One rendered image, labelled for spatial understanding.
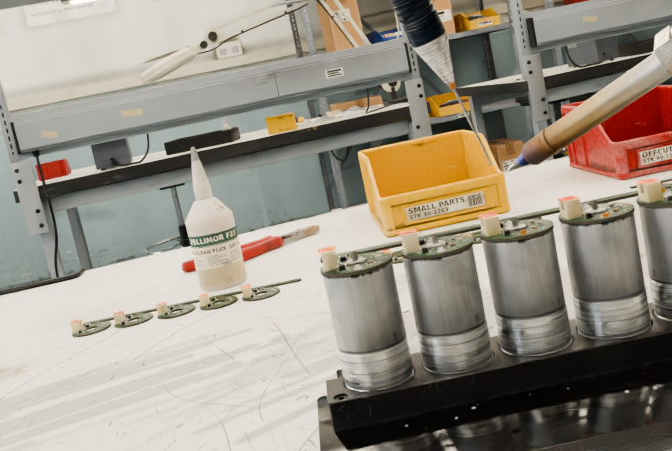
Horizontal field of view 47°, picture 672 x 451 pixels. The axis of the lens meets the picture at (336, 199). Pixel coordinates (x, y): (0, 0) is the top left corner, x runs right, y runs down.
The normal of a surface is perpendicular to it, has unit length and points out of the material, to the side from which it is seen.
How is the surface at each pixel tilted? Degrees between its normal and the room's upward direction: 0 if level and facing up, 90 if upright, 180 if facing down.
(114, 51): 90
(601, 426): 0
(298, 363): 0
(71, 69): 90
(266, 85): 90
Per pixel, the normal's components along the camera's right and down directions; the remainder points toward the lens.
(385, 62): 0.19, 0.11
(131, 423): -0.20, -0.97
